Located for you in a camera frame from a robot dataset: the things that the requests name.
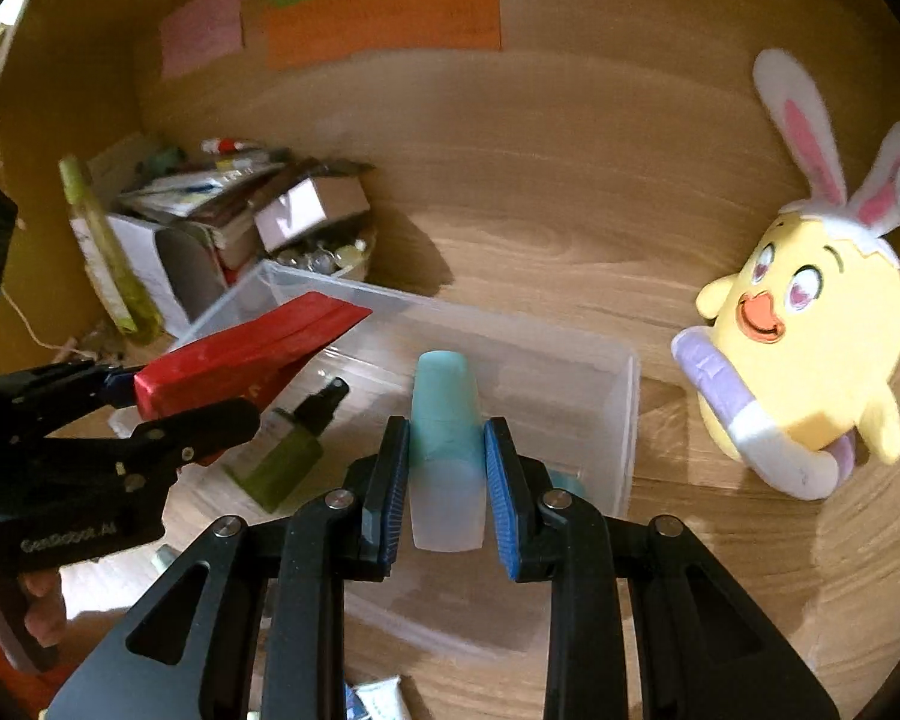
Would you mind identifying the clear bag of small items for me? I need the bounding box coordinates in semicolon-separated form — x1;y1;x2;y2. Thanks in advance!
274;229;376;278

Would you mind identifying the white printed carton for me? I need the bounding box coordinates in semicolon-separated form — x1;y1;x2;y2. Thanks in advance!
71;210;230;338

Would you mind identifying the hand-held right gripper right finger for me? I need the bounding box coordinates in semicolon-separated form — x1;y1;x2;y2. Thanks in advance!
482;416;841;720

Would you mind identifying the red box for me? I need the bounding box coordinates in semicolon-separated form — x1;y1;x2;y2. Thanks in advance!
133;291;374;467

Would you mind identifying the pink paper note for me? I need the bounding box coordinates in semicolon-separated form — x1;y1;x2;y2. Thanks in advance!
157;0;245;80

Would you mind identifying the pile of paper packets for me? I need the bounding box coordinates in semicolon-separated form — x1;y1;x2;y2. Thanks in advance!
116;150;305;241

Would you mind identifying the small cardboard box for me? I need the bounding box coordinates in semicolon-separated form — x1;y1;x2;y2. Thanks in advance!
253;176;372;254

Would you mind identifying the teal bottle with clear cap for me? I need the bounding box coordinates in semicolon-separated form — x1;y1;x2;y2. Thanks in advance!
407;349;490;554

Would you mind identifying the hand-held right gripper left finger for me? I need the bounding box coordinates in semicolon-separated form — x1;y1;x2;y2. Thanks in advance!
45;414;412;720

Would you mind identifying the person's left hand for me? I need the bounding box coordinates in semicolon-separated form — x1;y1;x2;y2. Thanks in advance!
16;568;68;650

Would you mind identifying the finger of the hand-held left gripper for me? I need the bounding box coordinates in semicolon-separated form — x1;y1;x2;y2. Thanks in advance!
15;397;262;492
0;360;151;436

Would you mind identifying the orange paper note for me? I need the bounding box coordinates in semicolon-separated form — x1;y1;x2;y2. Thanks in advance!
264;0;503;72

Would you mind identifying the green spray bottle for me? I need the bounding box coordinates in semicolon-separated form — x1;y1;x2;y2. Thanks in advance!
223;376;351;512

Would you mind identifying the clear plastic bin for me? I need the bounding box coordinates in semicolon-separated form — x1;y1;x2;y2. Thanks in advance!
109;261;641;665

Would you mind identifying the white cord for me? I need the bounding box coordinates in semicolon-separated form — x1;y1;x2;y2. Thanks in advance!
0;285;83;361

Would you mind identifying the yellow chick plush toy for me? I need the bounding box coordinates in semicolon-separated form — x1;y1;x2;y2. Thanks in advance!
671;49;900;502

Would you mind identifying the yellow-green bottle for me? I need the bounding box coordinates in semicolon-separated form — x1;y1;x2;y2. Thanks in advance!
58;156;162;337

